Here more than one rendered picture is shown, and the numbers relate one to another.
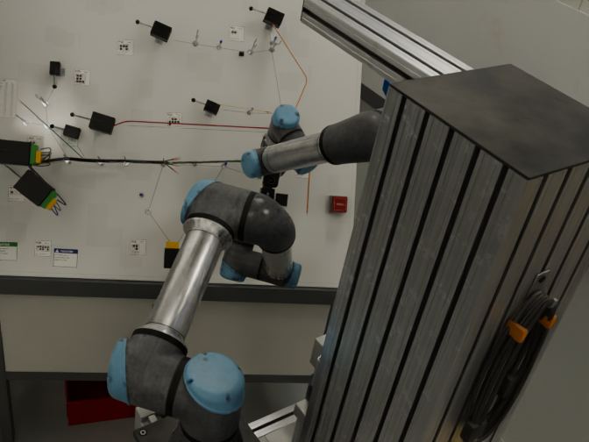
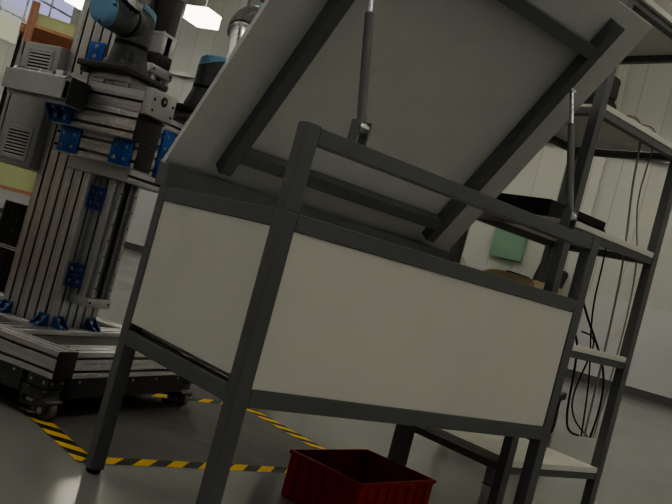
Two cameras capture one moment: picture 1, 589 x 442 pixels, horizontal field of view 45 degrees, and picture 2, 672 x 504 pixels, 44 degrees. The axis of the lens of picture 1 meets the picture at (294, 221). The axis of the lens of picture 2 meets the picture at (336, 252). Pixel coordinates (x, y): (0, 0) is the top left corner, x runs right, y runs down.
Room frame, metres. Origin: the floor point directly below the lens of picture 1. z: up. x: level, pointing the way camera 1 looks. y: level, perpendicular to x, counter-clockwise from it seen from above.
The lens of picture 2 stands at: (4.14, -0.75, 0.71)
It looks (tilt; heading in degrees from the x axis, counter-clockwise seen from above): 1 degrees up; 154
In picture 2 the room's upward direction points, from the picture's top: 15 degrees clockwise
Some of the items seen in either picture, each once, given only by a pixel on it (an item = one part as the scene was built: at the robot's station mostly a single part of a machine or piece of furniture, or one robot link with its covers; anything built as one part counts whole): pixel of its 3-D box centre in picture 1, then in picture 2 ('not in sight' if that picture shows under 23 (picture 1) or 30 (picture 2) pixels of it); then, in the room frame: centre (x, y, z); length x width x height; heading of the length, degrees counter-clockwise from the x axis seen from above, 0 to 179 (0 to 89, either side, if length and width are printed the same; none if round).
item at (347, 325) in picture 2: not in sight; (369, 314); (2.06, 0.42, 0.60); 1.17 x 0.58 x 0.40; 103
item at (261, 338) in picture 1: (247, 335); not in sight; (1.83, 0.09, 0.60); 0.55 x 0.03 x 0.39; 103
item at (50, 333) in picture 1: (86, 331); not in sight; (1.71, 0.62, 0.60); 0.55 x 0.02 x 0.39; 103
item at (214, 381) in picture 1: (209, 394); (213, 72); (0.92, 0.10, 1.33); 0.13 x 0.12 x 0.14; 82
